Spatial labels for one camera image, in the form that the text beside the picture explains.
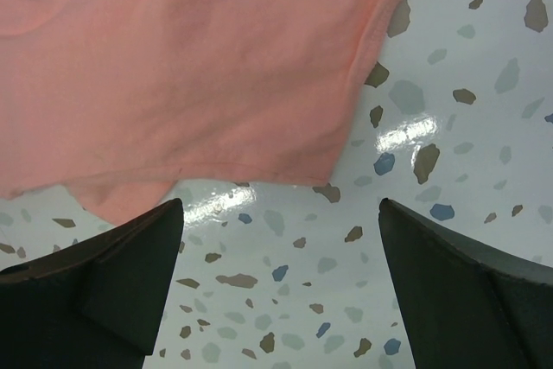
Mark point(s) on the pink t shirt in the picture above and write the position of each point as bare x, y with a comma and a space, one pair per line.
117, 100

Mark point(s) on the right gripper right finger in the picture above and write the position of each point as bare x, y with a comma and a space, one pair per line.
465, 304

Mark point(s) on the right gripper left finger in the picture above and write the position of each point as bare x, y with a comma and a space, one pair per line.
96, 304

